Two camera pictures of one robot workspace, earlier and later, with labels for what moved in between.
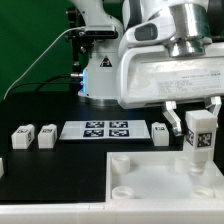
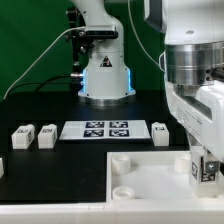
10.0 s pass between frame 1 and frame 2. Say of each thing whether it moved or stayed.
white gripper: moved
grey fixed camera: stayed
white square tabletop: stayed
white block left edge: stayed
